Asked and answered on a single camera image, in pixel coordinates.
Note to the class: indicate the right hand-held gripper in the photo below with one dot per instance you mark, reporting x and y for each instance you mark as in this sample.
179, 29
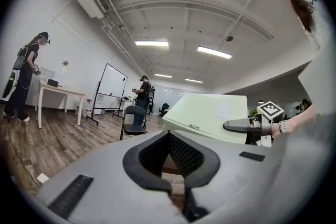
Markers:
269, 111

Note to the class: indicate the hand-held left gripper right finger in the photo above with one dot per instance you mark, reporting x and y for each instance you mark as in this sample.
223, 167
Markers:
231, 181

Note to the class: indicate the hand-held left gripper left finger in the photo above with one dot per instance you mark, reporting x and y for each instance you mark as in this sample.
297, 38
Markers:
105, 186

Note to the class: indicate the pale green box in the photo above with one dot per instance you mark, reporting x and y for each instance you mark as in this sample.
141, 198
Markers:
207, 112

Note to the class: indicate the person's right forearm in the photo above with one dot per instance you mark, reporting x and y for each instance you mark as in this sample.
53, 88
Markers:
299, 120

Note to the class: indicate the green plant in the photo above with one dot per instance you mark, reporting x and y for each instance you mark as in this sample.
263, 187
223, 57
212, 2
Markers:
253, 112

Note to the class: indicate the white wristwatch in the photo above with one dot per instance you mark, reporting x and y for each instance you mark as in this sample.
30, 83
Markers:
284, 126

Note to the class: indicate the ceiling tube light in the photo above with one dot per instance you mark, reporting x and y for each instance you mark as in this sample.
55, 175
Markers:
194, 80
151, 43
214, 52
163, 75

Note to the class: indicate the black folding chair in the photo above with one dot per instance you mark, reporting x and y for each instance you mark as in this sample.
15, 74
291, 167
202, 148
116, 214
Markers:
135, 118

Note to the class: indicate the black office chair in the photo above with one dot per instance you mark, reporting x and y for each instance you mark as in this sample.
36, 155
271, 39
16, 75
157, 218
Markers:
164, 108

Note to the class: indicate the clear water jug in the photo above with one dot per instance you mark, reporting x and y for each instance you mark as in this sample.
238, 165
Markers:
88, 106

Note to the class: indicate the round ceiling sensor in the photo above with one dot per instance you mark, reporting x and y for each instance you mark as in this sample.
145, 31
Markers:
229, 38

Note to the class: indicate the person's white shirt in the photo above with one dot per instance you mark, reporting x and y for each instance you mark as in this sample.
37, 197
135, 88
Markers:
315, 81

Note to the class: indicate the light wooden table white legs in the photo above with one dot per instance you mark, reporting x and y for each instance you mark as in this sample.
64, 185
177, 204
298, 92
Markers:
63, 90

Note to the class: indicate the whiteboard on black stand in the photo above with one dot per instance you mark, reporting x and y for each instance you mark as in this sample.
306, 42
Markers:
113, 81

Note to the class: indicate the small black box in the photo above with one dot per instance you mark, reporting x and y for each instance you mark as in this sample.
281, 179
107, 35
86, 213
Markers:
53, 83

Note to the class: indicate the translucent white box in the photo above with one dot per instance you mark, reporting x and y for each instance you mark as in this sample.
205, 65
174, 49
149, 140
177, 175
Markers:
47, 73

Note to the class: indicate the white air conditioner unit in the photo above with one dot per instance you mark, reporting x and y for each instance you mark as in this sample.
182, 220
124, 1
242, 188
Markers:
94, 0

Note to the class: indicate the small wall plant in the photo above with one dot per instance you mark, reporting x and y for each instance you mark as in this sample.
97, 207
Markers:
65, 63

